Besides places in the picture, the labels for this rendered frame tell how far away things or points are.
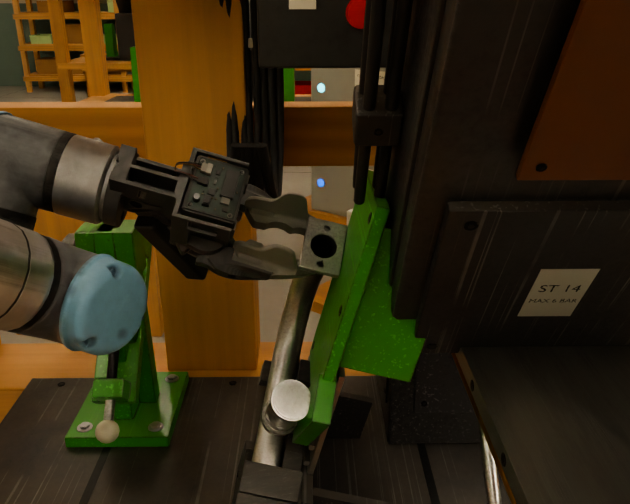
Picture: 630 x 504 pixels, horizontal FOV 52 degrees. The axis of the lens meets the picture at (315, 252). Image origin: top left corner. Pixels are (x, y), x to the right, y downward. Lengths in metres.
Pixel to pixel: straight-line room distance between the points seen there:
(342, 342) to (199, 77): 0.45
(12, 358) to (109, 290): 0.68
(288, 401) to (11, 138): 0.33
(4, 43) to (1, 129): 11.13
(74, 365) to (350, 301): 0.65
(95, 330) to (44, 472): 0.40
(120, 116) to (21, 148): 0.41
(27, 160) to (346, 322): 0.31
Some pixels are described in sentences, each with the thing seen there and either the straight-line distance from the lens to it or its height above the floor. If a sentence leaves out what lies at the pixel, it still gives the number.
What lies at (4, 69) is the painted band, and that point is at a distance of 11.81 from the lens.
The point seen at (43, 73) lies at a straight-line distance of 10.88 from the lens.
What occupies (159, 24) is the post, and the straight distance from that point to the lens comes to 0.89.
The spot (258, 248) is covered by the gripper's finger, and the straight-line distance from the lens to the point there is 0.60.
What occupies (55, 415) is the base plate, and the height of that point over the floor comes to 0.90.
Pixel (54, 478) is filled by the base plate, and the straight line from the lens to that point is 0.86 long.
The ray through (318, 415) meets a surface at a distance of 0.58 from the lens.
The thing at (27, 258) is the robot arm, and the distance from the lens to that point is 0.48.
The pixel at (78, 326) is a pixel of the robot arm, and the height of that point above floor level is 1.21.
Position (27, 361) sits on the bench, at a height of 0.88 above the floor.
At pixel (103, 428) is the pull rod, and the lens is 0.82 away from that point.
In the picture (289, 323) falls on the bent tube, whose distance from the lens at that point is 0.72.
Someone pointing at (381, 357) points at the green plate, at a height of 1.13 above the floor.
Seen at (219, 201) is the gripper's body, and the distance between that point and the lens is 0.57.
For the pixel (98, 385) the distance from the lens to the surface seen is 0.83.
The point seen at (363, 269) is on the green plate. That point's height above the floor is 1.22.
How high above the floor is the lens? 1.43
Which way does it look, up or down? 22 degrees down
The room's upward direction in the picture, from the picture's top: straight up
